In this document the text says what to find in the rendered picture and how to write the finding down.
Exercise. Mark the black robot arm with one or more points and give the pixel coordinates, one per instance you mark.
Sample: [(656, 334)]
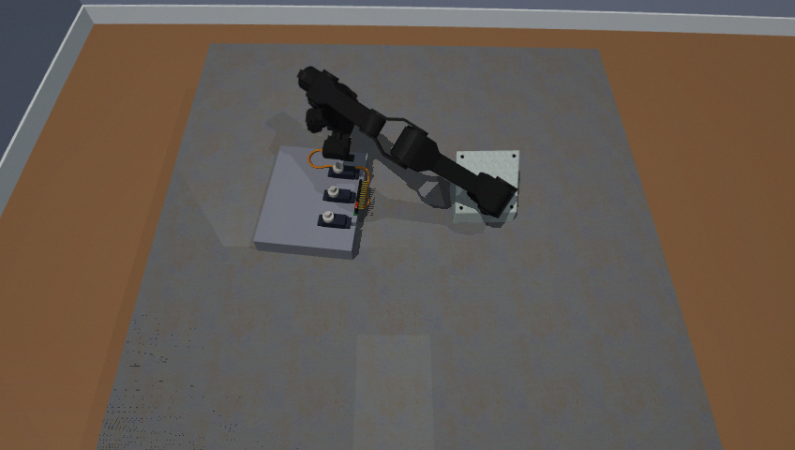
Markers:
[(413, 148)]

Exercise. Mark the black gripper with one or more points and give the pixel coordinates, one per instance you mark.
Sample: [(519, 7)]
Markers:
[(337, 146)]

